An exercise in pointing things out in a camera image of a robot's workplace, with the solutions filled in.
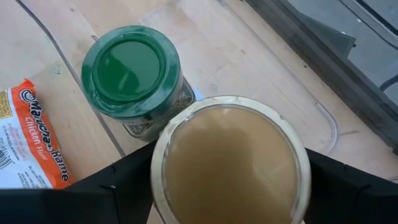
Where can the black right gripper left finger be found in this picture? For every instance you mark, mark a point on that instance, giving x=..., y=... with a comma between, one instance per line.
x=124, y=199

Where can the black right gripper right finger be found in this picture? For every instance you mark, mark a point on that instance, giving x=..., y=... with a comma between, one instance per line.
x=342, y=199

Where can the tan lid jar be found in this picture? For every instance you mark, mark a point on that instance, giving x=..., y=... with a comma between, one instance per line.
x=230, y=168

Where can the orange chicken ramen packet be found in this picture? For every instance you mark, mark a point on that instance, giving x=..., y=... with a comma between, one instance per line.
x=31, y=140

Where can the green lid herb jar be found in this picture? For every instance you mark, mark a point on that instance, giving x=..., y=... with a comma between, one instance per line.
x=130, y=71

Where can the clear plastic bin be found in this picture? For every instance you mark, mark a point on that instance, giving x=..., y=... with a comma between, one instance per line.
x=233, y=56

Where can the black triangular frame base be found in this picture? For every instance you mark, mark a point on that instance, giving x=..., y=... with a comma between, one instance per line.
x=335, y=42

